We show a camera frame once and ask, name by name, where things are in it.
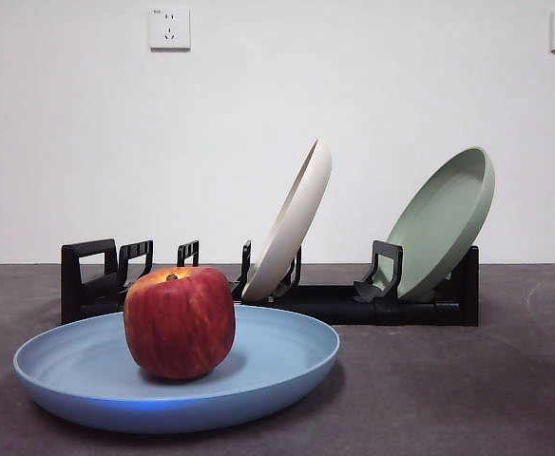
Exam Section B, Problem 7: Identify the green round plate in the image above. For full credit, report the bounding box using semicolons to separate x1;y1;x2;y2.
385;146;496;301

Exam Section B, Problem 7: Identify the blue round plate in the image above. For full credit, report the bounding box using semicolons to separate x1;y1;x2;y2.
12;304;342;434

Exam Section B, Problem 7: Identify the red apple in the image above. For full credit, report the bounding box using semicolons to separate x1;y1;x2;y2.
123;265;237;381

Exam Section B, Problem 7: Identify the beige round plate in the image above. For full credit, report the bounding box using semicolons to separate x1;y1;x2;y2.
241;138;334;303

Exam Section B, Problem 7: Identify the black plate rack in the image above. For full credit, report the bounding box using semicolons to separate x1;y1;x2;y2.
61;238;480;328

